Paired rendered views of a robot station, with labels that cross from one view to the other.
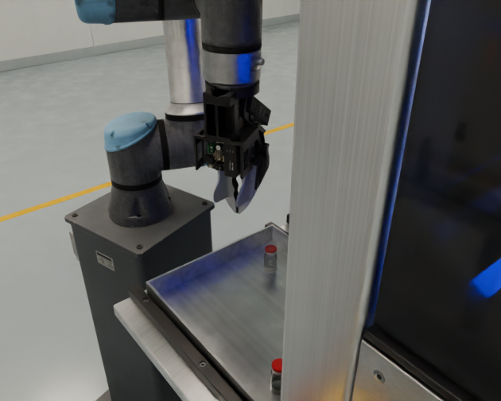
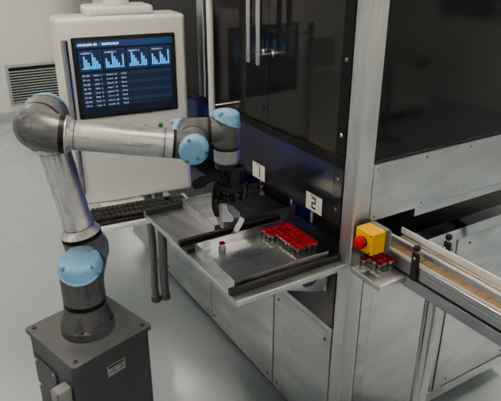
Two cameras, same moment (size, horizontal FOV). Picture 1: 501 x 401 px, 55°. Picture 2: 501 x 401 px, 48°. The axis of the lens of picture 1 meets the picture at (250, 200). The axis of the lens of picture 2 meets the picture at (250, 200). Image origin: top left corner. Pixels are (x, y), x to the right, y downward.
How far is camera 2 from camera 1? 1.62 m
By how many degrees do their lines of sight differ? 72
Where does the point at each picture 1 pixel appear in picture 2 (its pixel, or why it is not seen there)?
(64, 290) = not seen: outside the picture
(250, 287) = (234, 261)
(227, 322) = (258, 268)
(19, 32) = not seen: outside the picture
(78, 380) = not seen: outside the picture
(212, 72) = (235, 159)
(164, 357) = (276, 286)
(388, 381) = (379, 168)
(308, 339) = (363, 177)
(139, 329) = (257, 293)
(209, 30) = (234, 142)
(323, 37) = (367, 114)
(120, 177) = (99, 297)
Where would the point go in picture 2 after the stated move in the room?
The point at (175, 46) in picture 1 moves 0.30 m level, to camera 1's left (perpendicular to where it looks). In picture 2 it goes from (77, 189) to (25, 239)
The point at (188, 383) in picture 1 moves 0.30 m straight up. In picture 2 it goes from (291, 279) to (295, 187)
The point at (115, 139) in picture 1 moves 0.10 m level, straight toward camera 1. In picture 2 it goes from (95, 268) to (133, 265)
